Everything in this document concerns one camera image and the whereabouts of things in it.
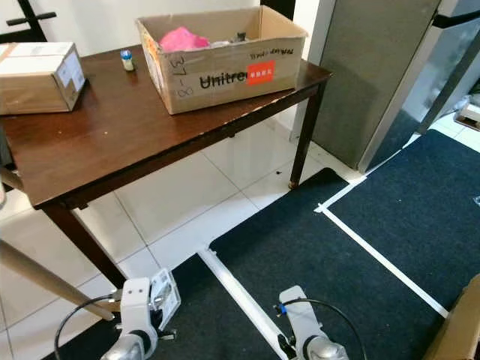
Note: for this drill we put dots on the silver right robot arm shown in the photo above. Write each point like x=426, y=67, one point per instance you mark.
x=326, y=351

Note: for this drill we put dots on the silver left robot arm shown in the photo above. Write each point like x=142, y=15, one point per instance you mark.
x=129, y=349

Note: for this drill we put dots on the clear plastic trash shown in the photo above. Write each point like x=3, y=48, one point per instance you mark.
x=231, y=40

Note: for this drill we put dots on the pink crumpled trash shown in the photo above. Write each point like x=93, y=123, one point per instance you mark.
x=181, y=39

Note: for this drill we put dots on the wide white floor strip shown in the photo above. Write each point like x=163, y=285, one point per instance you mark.
x=240, y=300

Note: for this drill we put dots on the long white tape strip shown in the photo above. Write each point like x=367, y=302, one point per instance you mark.
x=382, y=259

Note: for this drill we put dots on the short white tape strip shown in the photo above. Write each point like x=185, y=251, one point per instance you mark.
x=340, y=193

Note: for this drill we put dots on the plain brown cardboard box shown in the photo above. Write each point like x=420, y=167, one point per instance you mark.
x=457, y=330

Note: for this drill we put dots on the clear plastic wrapper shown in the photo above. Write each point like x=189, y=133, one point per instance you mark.
x=476, y=200

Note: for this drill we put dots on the tan wooden rod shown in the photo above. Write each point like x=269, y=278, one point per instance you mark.
x=52, y=279

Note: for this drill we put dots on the large open Unitree cardboard box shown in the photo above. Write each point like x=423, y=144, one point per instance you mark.
x=225, y=86

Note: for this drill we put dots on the dark brown wooden table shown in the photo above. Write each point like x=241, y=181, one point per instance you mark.
x=120, y=135

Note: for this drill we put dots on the grey fabric partition panel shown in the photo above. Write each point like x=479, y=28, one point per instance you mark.
x=367, y=75

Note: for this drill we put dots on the small white floor box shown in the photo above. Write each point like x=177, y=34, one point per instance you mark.
x=469, y=116

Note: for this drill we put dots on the silver framed glass panel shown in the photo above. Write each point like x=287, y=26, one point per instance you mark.
x=442, y=75

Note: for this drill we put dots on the small blue capped bottle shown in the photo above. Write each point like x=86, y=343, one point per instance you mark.
x=127, y=61

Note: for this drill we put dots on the small closed cardboard box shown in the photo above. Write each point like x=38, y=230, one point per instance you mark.
x=37, y=90

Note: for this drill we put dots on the black metal stand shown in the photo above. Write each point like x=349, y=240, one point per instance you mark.
x=30, y=16

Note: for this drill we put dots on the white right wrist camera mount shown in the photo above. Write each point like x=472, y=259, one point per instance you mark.
x=296, y=315

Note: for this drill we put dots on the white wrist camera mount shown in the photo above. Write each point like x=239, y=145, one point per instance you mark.
x=296, y=315
x=136, y=300

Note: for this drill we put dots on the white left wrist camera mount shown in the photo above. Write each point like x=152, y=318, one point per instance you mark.
x=136, y=300

